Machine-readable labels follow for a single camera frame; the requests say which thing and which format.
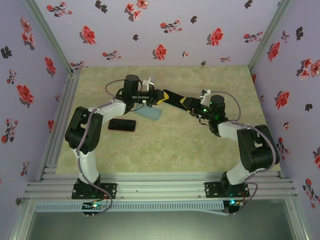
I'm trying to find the light blue phone case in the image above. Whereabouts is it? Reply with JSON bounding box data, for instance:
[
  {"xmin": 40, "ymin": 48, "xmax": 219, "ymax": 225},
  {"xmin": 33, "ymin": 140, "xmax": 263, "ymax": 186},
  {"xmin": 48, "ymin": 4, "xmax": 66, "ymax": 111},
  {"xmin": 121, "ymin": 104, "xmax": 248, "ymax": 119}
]
[{"xmin": 133, "ymin": 103, "xmax": 162, "ymax": 123}]

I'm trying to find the pink phone case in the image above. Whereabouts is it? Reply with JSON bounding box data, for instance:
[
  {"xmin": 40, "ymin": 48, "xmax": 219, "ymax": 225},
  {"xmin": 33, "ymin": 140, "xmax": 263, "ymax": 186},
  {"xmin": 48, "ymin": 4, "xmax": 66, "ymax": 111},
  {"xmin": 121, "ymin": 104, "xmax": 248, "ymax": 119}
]
[{"xmin": 107, "ymin": 119, "xmax": 137, "ymax": 133}]

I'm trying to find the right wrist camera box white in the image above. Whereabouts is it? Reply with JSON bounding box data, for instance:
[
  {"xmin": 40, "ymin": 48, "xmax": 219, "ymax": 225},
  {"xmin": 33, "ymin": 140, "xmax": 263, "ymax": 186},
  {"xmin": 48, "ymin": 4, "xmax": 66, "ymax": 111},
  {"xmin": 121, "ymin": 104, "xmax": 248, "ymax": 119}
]
[{"xmin": 199, "ymin": 88, "xmax": 213, "ymax": 106}]

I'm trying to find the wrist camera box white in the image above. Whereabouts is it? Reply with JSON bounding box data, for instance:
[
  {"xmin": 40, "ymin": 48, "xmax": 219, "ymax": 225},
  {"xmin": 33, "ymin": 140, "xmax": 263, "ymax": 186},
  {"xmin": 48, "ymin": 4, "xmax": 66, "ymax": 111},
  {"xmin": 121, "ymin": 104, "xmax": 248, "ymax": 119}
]
[
  {"xmin": 141, "ymin": 77, "xmax": 156, "ymax": 93},
  {"xmin": 199, "ymin": 88, "xmax": 213, "ymax": 106}
]

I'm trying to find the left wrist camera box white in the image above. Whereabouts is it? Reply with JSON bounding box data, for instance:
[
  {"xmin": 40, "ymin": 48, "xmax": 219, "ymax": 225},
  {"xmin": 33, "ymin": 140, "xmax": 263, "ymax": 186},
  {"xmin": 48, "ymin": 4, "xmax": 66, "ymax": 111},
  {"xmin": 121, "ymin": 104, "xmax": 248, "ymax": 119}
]
[{"xmin": 141, "ymin": 77, "xmax": 156, "ymax": 93}]

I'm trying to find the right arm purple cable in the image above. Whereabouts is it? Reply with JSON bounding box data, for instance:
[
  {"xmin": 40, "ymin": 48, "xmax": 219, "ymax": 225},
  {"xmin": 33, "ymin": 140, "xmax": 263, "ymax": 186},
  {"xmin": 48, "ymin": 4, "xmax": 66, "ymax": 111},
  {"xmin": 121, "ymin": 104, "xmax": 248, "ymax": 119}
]
[{"xmin": 219, "ymin": 91, "xmax": 280, "ymax": 216}]

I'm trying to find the aluminium side rail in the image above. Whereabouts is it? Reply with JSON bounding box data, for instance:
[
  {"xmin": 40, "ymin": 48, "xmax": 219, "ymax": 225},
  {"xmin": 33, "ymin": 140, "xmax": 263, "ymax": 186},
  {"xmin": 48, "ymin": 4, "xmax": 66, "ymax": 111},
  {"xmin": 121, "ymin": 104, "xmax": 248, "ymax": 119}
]
[{"xmin": 37, "ymin": 69, "xmax": 81, "ymax": 182}]

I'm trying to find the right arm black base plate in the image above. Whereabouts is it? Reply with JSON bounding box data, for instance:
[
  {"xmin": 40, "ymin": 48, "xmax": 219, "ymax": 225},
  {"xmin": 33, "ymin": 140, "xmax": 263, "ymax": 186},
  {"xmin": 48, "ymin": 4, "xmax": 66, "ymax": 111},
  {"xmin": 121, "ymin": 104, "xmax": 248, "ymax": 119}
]
[{"xmin": 204, "ymin": 181, "xmax": 251, "ymax": 199}]

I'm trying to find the aluminium rail frame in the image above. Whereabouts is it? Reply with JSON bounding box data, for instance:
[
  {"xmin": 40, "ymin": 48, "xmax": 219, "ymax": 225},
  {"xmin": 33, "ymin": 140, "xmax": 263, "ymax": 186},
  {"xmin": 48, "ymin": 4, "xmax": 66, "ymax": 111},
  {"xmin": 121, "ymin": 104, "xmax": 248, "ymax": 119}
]
[{"xmin": 24, "ymin": 171, "xmax": 298, "ymax": 201}]

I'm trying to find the aluminium corner post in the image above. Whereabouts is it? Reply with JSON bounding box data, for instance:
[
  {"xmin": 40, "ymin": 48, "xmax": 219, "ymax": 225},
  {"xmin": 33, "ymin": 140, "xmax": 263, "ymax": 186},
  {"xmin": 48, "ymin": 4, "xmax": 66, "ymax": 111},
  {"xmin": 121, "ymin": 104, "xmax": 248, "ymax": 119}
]
[
  {"xmin": 247, "ymin": 0, "xmax": 293, "ymax": 72},
  {"xmin": 23, "ymin": 0, "xmax": 75, "ymax": 74}
]

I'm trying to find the white slotted cable duct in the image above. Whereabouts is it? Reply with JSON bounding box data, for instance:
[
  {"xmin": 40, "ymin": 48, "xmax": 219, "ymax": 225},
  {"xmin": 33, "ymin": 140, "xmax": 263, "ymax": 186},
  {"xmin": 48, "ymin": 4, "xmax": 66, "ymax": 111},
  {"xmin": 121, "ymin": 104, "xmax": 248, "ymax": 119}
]
[{"xmin": 33, "ymin": 201, "xmax": 225, "ymax": 213}]

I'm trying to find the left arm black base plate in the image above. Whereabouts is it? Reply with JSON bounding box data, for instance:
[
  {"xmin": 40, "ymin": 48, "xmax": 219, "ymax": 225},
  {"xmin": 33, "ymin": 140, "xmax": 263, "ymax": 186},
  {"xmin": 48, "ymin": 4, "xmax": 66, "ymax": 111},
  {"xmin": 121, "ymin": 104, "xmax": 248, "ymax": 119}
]
[{"xmin": 71, "ymin": 182, "xmax": 118, "ymax": 200}]

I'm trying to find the aluminium lower frame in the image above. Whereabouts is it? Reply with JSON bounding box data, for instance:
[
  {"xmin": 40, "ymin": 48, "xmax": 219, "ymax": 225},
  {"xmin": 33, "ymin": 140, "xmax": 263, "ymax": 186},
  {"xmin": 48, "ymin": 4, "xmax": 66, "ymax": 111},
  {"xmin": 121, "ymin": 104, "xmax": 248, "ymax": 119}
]
[{"xmin": 9, "ymin": 197, "xmax": 310, "ymax": 240}]

